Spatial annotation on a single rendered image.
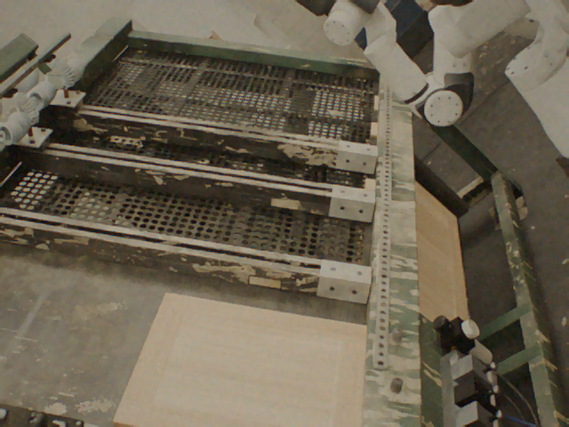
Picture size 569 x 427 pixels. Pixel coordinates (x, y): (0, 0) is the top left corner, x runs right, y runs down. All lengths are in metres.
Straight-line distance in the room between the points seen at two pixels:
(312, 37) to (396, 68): 5.22
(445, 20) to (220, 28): 4.40
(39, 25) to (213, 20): 2.46
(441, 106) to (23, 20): 6.06
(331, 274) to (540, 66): 0.92
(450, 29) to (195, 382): 0.91
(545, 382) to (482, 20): 1.50
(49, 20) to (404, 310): 5.88
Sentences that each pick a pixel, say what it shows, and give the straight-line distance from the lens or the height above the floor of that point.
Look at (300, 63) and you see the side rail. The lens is 2.67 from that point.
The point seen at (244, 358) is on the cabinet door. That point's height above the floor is 1.10.
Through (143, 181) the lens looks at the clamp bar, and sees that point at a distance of 1.88.
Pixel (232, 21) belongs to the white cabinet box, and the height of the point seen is 1.37.
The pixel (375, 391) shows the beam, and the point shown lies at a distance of 1.33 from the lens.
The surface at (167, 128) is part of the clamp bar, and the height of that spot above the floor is 1.47.
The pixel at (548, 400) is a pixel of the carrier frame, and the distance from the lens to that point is 2.02.
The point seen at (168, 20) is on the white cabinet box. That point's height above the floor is 1.76.
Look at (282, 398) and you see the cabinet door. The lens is 1.33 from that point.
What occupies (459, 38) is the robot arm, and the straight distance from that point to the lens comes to 0.72.
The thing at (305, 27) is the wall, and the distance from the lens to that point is 6.47.
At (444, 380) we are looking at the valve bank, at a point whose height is 0.74.
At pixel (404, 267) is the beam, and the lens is 1.62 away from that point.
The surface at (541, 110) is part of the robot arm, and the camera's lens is 0.77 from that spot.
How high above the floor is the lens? 1.63
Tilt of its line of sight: 18 degrees down
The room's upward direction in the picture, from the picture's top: 52 degrees counter-clockwise
